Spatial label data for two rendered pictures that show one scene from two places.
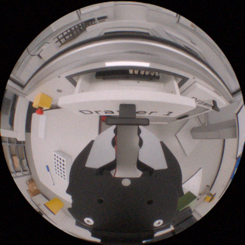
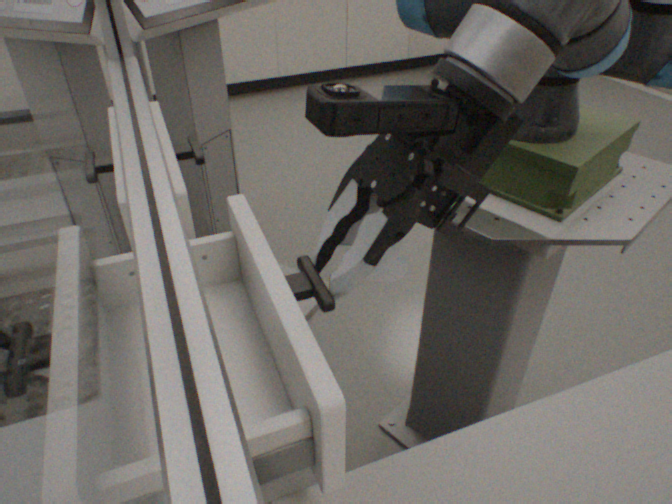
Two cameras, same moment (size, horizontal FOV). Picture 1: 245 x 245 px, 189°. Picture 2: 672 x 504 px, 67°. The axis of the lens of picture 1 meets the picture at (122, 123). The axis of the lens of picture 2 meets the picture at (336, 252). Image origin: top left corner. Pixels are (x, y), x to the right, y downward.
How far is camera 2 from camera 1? 0.39 m
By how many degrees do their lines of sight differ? 59
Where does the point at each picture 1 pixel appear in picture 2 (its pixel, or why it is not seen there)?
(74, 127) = not seen: outside the picture
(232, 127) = (184, 55)
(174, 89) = (201, 249)
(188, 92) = (189, 223)
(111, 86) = not seen: hidden behind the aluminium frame
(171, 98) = (251, 227)
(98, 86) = not seen: hidden behind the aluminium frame
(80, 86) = (252, 428)
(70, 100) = (315, 357)
